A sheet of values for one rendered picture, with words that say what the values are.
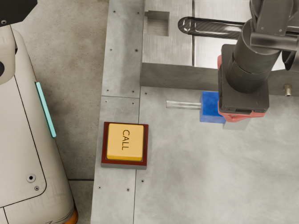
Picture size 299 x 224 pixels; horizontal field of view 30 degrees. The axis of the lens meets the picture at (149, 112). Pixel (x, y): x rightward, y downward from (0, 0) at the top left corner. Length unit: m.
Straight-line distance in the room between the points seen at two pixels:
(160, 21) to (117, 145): 0.25
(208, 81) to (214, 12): 0.13
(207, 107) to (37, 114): 0.82
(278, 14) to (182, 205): 0.42
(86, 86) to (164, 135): 0.97
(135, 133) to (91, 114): 0.94
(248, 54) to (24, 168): 0.96
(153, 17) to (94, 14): 1.07
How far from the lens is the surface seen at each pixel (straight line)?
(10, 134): 1.59
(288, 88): 1.05
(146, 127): 0.99
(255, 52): 0.70
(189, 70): 0.99
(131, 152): 0.95
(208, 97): 0.88
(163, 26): 1.04
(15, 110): 1.62
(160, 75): 1.01
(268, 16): 0.67
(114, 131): 0.97
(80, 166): 1.83
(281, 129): 1.06
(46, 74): 1.98
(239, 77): 0.76
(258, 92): 0.80
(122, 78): 1.05
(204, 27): 1.03
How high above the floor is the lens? 1.73
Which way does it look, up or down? 65 degrees down
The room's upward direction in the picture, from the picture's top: 9 degrees clockwise
